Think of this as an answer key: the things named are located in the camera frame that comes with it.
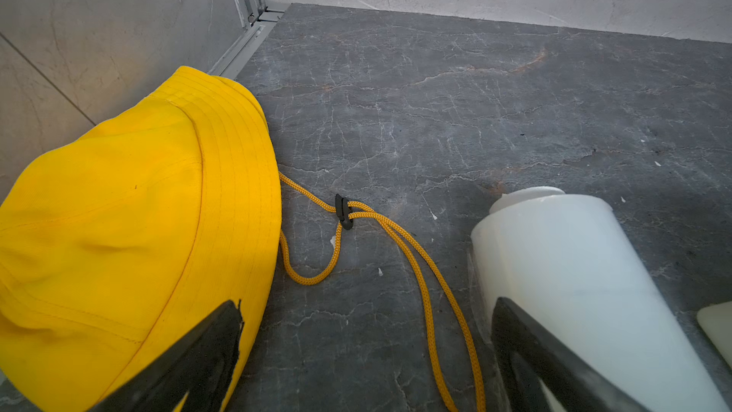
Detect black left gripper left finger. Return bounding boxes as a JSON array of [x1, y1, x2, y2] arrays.
[[92, 301, 244, 411]]

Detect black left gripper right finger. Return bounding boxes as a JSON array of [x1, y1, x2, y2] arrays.
[[491, 298, 646, 411]]

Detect white plastic wrap roll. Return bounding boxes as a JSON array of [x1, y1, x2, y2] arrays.
[[471, 187, 727, 411]]

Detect closed white wrap dispenser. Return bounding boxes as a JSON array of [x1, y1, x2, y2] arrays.
[[697, 301, 732, 366]]

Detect yellow bucket hat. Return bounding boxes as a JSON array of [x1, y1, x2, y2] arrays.
[[1, 67, 282, 411]]

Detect yellow hat drawstring cord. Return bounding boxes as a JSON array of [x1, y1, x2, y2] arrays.
[[277, 171, 487, 412]]

